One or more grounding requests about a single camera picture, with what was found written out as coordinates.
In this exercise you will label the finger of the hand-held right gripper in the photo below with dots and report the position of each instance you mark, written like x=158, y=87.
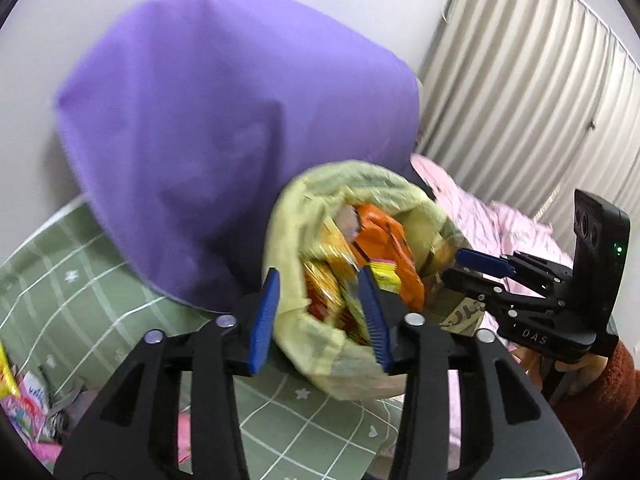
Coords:
x=480, y=259
x=470, y=282

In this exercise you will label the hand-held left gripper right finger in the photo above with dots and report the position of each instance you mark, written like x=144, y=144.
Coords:
x=375, y=315

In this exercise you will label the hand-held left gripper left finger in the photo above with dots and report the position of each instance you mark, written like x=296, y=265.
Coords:
x=262, y=320

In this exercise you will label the gold candy wrapper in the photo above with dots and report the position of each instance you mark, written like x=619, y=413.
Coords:
x=322, y=277

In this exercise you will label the orange plastic bag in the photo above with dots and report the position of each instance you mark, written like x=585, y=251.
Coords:
x=395, y=245

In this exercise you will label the yellow plastic bin liner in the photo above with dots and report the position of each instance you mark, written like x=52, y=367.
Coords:
x=292, y=220

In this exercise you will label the purple pink sachet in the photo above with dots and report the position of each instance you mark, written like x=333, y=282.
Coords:
x=25, y=402

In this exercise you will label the red yellow candy wrapper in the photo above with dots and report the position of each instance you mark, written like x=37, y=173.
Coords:
x=6, y=372

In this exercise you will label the person's right forearm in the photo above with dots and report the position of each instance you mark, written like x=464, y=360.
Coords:
x=605, y=410

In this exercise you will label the person's right hand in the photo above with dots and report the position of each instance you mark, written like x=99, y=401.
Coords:
x=531, y=367

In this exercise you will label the pink floral blanket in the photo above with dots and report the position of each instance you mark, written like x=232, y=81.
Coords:
x=480, y=220

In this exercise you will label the striped beige curtain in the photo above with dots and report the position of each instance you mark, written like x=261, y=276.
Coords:
x=525, y=85

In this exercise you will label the purple cloth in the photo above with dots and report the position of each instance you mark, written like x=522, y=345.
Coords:
x=225, y=135

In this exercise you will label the green checked tablecloth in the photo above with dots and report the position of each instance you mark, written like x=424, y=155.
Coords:
x=65, y=300

